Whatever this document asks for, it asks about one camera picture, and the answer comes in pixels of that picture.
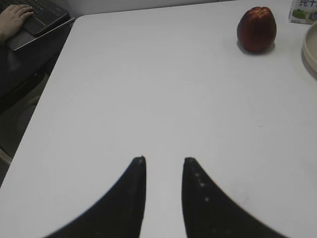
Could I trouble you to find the dark red apple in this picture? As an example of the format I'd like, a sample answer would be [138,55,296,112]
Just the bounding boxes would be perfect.
[237,6,277,54]

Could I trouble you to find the black laptop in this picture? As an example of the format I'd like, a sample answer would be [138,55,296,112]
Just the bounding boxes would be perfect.
[0,0,75,51]

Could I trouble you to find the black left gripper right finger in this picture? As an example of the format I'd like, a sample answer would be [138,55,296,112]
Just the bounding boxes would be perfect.
[182,157,283,238]

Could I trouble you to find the beige round plate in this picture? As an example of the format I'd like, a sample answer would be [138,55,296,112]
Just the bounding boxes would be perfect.
[302,22,317,79]

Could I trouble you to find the person's hand on laptop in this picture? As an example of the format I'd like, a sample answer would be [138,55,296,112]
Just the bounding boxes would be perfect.
[0,4,34,44]

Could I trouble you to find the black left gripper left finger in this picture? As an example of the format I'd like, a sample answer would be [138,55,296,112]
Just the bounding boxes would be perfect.
[48,156,147,238]

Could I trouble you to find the white milk carton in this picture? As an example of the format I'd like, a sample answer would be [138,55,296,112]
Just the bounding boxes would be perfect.
[288,0,317,24]

